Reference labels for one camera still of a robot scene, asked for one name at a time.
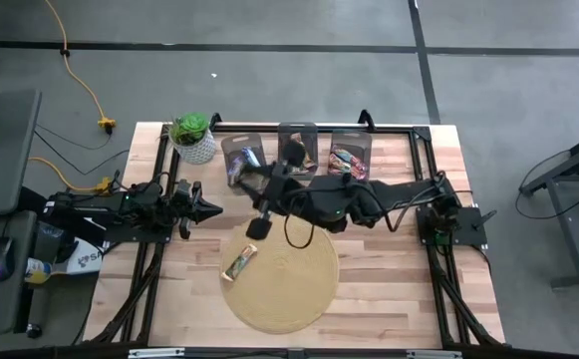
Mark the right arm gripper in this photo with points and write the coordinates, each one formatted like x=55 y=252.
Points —
x=275 y=188

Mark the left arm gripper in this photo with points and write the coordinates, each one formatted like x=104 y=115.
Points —
x=185 y=204

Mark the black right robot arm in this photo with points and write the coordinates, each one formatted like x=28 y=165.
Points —
x=329 y=199

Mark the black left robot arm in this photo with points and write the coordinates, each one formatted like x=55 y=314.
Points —
x=144 y=204

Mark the succulent in triangle-pattern pot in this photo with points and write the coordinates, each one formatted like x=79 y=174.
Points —
x=194 y=149

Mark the grey translucent plastic bin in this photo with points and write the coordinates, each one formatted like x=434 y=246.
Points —
x=284 y=130
x=229 y=142
x=350 y=138

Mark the round woven straw placemat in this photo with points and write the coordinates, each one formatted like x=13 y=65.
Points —
x=289 y=299

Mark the white printed bag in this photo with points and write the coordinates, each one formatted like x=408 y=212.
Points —
x=87 y=259

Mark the yellow and white bottle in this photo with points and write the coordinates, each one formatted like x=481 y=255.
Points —
x=37 y=271

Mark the black computer mouse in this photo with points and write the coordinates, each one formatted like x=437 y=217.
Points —
x=1 y=254

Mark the dark grey laptop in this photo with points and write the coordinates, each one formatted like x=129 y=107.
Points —
x=0 y=149

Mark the grey side table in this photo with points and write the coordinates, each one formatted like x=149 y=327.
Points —
x=0 y=309

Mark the black desk stand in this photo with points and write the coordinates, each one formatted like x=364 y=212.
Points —
x=565 y=224

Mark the black aluminium rig frame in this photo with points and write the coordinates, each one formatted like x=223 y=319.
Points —
x=249 y=128

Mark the silver aluminium bracket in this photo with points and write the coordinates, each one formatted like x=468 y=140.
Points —
x=433 y=354
x=157 y=353

